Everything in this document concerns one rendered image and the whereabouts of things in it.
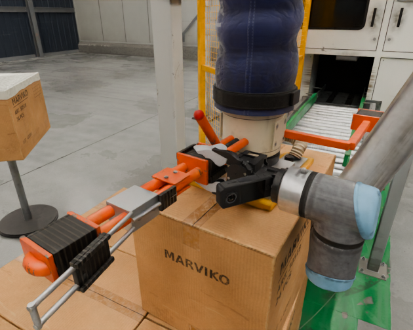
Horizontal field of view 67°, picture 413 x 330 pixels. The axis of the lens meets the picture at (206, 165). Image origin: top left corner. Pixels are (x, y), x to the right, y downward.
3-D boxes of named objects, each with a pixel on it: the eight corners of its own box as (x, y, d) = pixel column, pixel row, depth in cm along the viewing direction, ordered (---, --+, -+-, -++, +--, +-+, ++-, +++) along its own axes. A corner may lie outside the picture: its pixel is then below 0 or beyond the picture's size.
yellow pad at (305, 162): (284, 156, 107) (286, 142, 105) (313, 163, 102) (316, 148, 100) (234, 200, 82) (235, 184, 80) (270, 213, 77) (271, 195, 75)
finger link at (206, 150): (205, 141, 74) (237, 161, 70) (190, 149, 69) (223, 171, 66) (209, 129, 72) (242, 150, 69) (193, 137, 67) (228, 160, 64)
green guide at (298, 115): (306, 99, 340) (307, 91, 336) (316, 100, 336) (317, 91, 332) (257, 150, 212) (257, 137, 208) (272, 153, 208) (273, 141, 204)
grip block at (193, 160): (196, 162, 79) (195, 140, 77) (229, 172, 74) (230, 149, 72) (174, 175, 73) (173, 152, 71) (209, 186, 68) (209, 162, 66)
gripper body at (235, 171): (241, 177, 74) (291, 192, 67) (221, 193, 67) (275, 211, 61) (243, 147, 70) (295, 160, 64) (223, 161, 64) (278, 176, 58)
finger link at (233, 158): (212, 158, 69) (244, 179, 66) (207, 161, 68) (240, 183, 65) (217, 141, 66) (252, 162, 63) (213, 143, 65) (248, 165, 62)
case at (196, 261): (230, 215, 145) (233, 133, 128) (318, 245, 126) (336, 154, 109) (141, 309, 99) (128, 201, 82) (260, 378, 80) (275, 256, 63)
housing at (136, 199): (136, 203, 62) (133, 183, 60) (161, 215, 59) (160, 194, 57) (107, 220, 57) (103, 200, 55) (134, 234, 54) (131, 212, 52)
